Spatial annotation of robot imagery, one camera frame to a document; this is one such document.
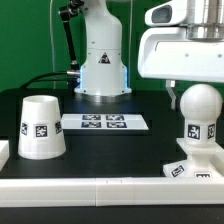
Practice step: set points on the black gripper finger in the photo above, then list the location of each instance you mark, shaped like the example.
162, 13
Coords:
173, 94

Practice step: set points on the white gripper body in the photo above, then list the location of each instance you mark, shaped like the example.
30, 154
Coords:
166, 53

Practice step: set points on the white lamp bulb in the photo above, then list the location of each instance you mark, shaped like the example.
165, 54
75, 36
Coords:
201, 105

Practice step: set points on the white lamp base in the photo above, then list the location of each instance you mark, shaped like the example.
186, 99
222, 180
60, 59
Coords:
201, 162

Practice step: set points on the white lamp shade cone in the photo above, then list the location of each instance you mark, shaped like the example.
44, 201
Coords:
41, 134

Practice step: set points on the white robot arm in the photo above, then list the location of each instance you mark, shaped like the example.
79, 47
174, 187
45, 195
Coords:
103, 75

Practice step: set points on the white marker tag plate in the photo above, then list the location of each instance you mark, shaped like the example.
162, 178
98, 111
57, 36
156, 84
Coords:
103, 122

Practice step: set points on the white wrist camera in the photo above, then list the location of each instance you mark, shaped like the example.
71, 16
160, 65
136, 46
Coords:
170, 13

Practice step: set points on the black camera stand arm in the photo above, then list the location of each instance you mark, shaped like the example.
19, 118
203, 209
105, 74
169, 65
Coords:
71, 10

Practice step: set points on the white front wall rail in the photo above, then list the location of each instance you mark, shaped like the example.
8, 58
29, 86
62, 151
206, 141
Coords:
110, 191

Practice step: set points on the white wall rail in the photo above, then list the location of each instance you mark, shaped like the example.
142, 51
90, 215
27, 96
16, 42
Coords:
4, 152
110, 191

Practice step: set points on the white left wall rail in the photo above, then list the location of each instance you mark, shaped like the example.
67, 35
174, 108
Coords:
4, 152

